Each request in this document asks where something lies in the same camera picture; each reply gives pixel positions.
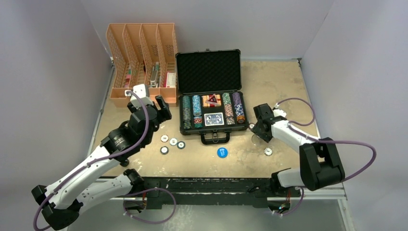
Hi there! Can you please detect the blue white chip stack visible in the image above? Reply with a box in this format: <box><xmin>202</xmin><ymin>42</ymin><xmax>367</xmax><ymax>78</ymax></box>
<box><xmin>234</xmin><ymin>103</ymin><xmax>245</xmax><ymax>117</ymax></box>

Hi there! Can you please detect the black poker chip case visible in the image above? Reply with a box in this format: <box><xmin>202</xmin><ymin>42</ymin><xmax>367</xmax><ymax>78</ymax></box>
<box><xmin>175</xmin><ymin>49</ymin><xmax>249</xmax><ymax>145</ymax></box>

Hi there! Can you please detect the white chip far left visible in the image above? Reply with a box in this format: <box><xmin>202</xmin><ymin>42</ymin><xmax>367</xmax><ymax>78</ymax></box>
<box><xmin>160</xmin><ymin>135</ymin><xmax>169</xmax><ymax>142</ymax></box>

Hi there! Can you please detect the light blue chip stack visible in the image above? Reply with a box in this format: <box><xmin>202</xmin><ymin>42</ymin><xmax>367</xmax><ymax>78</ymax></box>
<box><xmin>192</xmin><ymin>95</ymin><xmax>202</xmax><ymax>117</ymax></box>

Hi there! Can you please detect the clear white round button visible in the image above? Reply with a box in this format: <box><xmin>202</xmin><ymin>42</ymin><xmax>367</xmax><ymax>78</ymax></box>
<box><xmin>251</xmin><ymin>134</ymin><xmax>264</xmax><ymax>146</ymax></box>

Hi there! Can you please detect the peach plastic desk organizer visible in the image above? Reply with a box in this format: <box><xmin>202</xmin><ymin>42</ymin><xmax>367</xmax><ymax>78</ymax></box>
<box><xmin>106</xmin><ymin>23</ymin><xmax>178</xmax><ymax>108</ymax></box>

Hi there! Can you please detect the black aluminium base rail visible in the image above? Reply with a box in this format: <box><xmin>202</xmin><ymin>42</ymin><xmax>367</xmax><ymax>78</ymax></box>
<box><xmin>130</xmin><ymin>177</ymin><xmax>345</xmax><ymax>211</ymax></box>

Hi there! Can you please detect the orange blue chip stack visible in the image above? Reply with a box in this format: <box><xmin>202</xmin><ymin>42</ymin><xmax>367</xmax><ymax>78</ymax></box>
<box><xmin>224</xmin><ymin>103</ymin><xmax>235</xmax><ymax>125</ymax></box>

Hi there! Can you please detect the red black stamp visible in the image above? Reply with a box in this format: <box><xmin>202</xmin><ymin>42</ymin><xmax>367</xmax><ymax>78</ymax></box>
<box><xmin>120</xmin><ymin>159</ymin><xmax>129</xmax><ymax>167</ymax></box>

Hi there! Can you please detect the red white poker chip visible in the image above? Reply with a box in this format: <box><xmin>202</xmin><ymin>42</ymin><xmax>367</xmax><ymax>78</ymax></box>
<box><xmin>248</xmin><ymin>123</ymin><xmax>255</xmax><ymax>130</ymax></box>

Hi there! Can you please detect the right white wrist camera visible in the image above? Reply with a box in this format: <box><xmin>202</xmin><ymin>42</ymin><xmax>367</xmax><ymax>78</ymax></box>
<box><xmin>272</xmin><ymin>103</ymin><xmax>287</xmax><ymax>117</ymax></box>

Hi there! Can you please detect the purple chip stack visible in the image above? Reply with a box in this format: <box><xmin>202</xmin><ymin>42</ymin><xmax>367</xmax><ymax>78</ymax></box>
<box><xmin>232</xmin><ymin>92</ymin><xmax>242</xmax><ymax>105</ymax></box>

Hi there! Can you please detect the red triangle dealer token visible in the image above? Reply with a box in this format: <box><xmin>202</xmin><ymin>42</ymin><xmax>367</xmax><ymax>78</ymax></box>
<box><xmin>205</xmin><ymin>93</ymin><xmax>222</xmax><ymax>107</ymax></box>

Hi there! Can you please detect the white red small box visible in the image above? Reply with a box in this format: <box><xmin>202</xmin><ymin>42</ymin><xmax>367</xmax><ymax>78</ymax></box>
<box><xmin>164</xmin><ymin>72</ymin><xmax>177</xmax><ymax>88</ymax></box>

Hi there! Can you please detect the silver stapler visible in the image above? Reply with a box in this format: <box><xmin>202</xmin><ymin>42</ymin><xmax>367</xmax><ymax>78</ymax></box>
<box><xmin>150</xmin><ymin>62</ymin><xmax>160</xmax><ymax>88</ymax></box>

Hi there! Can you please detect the red yellow chip stack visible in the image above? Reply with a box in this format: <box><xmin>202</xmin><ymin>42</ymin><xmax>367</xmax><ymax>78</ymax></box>
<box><xmin>237</xmin><ymin>115</ymin><xmax>246</xmax><ymax>124</ymax></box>

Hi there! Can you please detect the blue round button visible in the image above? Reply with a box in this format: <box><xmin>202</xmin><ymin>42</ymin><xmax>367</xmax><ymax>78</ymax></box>
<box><xmin>217</xmin><ymin>147</ymin><xmax>229</xmax><ymax>158</ymax></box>

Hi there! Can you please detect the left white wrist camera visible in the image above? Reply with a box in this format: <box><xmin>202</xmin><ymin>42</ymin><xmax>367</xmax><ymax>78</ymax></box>
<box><xmin>124</xmin><ymin>84</ymin><xmax>154</xmax><ymax>109</ymax></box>

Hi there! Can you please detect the blue card deck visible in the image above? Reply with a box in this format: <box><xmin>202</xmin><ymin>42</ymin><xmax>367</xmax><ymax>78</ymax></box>
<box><xmin>204</xmin><ymin>112</ymin><xmax>225</xmax><ymax>127</ymax></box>

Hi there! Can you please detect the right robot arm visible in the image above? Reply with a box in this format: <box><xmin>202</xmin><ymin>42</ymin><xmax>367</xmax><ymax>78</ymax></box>
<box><xmin>250</xmin><ymin>103</ymin><xmax>345</xmax><ymax>196</ymax></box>

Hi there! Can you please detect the white teal chip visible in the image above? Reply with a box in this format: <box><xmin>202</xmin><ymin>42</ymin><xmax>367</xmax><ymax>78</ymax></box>
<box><xmin>169</xmin><ymin>138</ymin><xmax>178</xmax><ymax>146</ymax></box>

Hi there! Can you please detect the dark teal chip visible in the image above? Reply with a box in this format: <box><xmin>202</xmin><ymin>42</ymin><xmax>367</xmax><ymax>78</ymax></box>
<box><xmin>177</xmin><ymin>141</ymin><xmax>186</xmax><ymax>149</ymax></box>

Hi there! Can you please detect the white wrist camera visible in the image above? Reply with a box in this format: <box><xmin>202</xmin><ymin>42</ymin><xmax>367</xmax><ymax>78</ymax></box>
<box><xmin>272</xmin><ymin>103</ymin><xmax>287</xmax><ymax>117</ymax></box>
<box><xmin>124</xmin><ymin>84</ymin><xmax>154</xmax><ymax>109</ymax></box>

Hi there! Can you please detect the red gold card deck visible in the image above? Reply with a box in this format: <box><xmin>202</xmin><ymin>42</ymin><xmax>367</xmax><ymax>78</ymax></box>
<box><xmin>202</xmin><ymin>94</ymin><xmax>222</xmax><ymax>108</ymax></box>

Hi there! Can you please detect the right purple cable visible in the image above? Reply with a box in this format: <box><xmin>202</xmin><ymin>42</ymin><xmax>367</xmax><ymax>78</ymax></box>
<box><xmin>274</xmin><ymin>97</ymin><xmax>377</xmax><ymax>183</ymax></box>

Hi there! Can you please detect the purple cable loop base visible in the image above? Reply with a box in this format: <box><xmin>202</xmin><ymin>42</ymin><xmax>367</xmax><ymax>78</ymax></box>
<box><xmin>123</xmin><ymin>187</ymin><xmax>177</xmax><ymax>224</ymax></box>

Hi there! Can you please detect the white poker chip right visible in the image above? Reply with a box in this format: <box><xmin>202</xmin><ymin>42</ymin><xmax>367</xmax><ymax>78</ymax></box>
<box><xmin>264</xmin><ymin>147</ymin><xmax>273</xmax><ymax>156</ymax></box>

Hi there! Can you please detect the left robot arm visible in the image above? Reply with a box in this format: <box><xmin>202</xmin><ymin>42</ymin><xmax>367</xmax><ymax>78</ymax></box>
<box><xmin>31</xmin><ymin>91</ymin><xmax>172</xmax><ymax>231</ymax></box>

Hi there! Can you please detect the green white chip stack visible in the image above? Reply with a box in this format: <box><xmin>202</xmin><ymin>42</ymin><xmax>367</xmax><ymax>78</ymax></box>
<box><xmin>222</xmin><ymin>92</ymin><xmax>231</xmax><ymax>104</ymax></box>

